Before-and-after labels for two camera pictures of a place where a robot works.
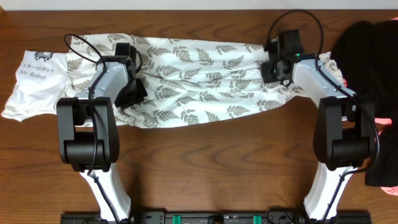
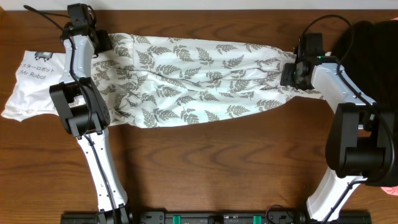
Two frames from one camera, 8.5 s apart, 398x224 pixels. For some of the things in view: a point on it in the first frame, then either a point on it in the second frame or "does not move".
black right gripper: (274, 71) to (286, 74)
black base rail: (217, 217) does not move
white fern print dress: (195, 80) does not move
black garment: (365, 54) does not move
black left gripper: (131, 94) to (103, 41)
